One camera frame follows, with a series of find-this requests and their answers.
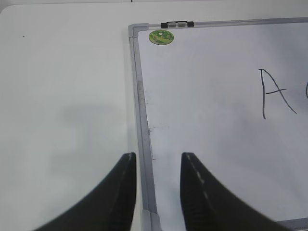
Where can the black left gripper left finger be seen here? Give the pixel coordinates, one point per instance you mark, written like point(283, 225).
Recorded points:
point(108, 207)

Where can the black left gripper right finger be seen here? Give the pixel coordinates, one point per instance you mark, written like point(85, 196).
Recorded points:
point(207, 205)

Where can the white framed whiteboard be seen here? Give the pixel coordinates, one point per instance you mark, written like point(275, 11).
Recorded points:
point(235, 93)

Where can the round green magnet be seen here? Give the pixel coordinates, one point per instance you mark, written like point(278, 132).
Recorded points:
point(161, 37)

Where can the black silver board hanger clip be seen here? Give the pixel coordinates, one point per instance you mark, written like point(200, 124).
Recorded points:
point(175, 24)

